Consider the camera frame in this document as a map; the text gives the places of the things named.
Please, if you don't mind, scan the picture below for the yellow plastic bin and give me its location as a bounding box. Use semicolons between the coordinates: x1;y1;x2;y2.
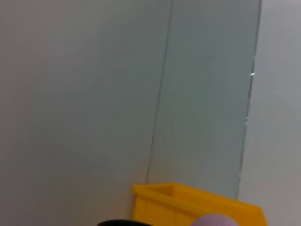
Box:
131;182;268;226

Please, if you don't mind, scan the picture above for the black mesh pen cup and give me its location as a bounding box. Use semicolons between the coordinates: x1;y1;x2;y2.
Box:
97;218;151;226

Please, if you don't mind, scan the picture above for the pink peach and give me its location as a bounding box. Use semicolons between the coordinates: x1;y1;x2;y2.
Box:
191;213;243;226

